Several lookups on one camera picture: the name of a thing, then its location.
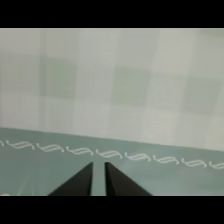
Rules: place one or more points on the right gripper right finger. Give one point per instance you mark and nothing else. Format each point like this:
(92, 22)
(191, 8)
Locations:
(117, 184)

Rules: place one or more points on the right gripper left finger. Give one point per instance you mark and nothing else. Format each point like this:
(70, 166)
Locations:
(81, 184)

